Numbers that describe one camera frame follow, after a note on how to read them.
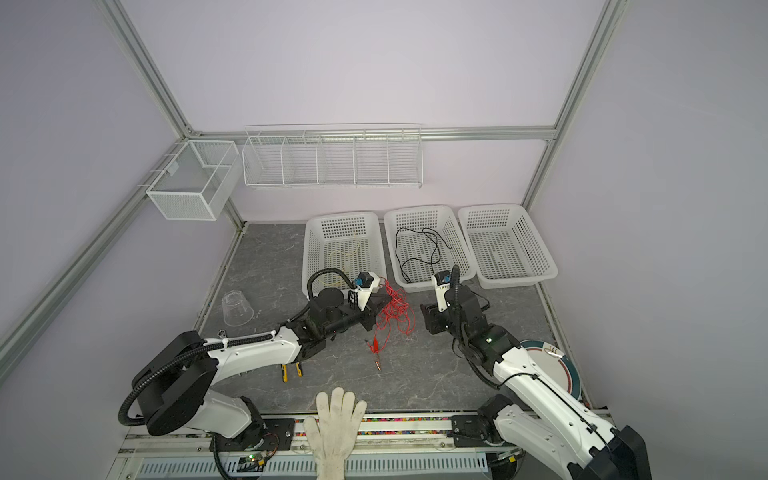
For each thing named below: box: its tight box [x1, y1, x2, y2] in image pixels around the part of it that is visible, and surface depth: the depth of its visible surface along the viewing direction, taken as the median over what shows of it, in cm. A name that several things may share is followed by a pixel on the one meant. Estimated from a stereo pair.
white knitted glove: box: [303, 387, 367, 480], surface depth 76 cm
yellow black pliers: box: [281, 362, 303, 383], surface depth 84 cm
